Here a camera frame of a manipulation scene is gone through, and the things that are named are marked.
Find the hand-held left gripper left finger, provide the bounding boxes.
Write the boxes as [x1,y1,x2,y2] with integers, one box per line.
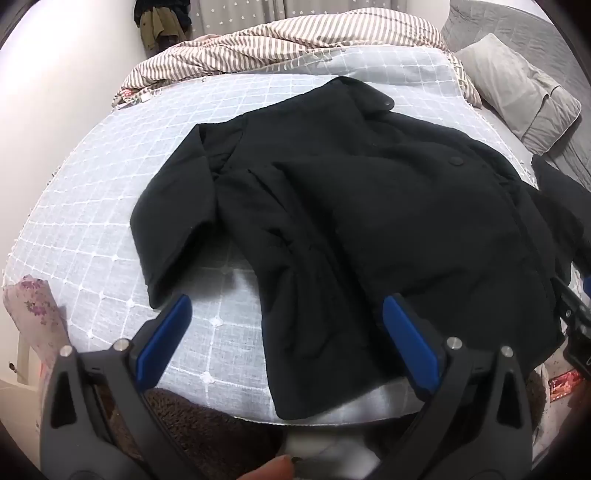
[39,294,241,480]

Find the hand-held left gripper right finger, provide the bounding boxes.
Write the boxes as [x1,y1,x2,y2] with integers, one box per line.
[369,292,539,480]

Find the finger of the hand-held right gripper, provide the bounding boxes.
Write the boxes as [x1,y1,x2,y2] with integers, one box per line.
[553,273,591,326]

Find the black coat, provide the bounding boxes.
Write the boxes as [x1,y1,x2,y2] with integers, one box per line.
[130,77,591,421]

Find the red patterned object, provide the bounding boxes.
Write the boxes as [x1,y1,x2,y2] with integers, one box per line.
[549,373,583,398]

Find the floral cloth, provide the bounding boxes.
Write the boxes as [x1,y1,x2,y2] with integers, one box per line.
[2,274,70,361]

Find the white grid bedspread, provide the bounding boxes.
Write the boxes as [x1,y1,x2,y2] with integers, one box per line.
[2,44,539,423]

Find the grey pillow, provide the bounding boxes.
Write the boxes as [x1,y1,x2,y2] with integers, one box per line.
[455,33,581,155]

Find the grey quilted blanket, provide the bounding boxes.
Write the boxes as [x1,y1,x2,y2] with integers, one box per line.
[441,0,591,185]

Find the olive hanging jacket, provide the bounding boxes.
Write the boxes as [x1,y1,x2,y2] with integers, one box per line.
[141,9,186,51]

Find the striped duvet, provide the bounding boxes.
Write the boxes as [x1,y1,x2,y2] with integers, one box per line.
[113,17,483,109]

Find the star print curtain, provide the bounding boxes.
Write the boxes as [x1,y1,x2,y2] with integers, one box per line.
[189,0,393,38]

